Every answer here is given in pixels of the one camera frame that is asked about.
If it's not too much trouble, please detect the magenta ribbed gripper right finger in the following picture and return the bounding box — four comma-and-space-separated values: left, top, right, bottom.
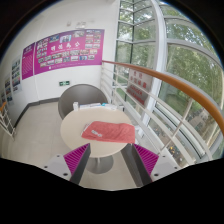
121, 144, 180, 187

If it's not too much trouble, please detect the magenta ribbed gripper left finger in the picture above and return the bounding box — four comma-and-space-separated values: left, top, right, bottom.
43, 144, 91, 184

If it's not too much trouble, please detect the red towel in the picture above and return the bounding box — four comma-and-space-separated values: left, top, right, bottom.
81, 121, 135, 143

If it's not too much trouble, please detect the round beige table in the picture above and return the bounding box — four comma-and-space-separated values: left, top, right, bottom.
60, 106, 135, 174

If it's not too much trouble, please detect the white metal railing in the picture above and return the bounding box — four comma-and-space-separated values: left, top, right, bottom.
101, 61, 224, 167

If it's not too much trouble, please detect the small white box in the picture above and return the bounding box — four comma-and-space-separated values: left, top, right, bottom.
73, 102, 79, 111

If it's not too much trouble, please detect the white flat box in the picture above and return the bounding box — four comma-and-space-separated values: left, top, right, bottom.
79, 103, 101, 110

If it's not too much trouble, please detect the light blue packet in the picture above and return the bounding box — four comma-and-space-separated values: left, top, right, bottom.
102, 103, 117, 110

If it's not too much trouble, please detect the grey round-back chair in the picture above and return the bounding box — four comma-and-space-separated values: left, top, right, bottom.
58, 84, 108, 119

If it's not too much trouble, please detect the white railing at left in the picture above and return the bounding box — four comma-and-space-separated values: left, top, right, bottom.
0, 103, 15, 138

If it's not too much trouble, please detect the green exit sign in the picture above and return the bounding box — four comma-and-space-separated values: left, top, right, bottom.
59, 81, 70, 86

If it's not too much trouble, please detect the red and white sign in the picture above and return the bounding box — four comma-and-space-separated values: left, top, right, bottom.
127, 69, 152, 105

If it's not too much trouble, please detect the orange wooden handrail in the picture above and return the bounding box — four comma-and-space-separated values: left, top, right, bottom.
109, 61, 224, 135

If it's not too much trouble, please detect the white wall photo board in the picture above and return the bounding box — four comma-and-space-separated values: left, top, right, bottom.
12, 58, 22, 93

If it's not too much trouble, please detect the large magenta wall poster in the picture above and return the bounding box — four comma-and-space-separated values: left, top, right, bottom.
34, 29, 104, 75

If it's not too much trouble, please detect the small magenta wall poster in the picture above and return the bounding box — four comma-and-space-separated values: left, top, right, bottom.
22, 43, 35, 80

